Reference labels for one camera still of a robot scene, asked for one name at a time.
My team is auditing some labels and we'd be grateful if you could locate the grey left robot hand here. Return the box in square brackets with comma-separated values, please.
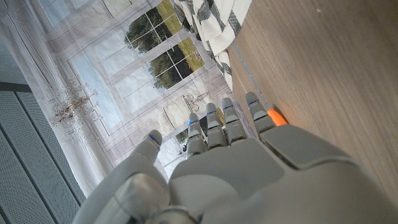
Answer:
[72, 91, 398, 224]

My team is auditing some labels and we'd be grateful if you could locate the cream plaid scarf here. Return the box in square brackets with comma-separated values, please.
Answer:
[174, 0, 252, 93]

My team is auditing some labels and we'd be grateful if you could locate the orange toy carrot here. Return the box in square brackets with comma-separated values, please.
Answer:
[266, 108, 289, 127]

